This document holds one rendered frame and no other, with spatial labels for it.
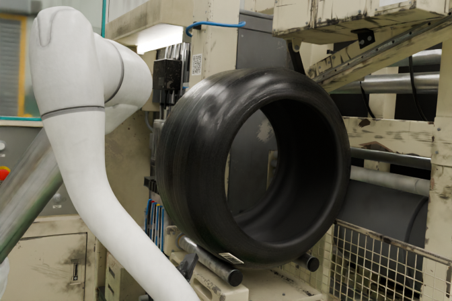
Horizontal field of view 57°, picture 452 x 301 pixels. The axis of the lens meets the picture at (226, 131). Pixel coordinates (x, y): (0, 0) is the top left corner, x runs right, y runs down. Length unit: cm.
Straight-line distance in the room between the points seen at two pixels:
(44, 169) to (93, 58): 29
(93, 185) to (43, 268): 111
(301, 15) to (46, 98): 100
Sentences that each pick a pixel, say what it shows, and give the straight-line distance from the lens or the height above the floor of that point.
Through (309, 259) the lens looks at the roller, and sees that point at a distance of 136.
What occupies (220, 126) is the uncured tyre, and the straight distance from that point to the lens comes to 107.
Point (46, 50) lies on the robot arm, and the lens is 72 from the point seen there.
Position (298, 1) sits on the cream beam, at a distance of 152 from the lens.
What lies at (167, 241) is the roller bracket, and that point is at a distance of 147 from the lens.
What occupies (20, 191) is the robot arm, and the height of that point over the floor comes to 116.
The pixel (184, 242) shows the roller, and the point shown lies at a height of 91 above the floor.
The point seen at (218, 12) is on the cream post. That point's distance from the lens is 152.
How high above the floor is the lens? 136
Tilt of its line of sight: 3 degrees down
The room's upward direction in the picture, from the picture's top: 4 degrees clockwise
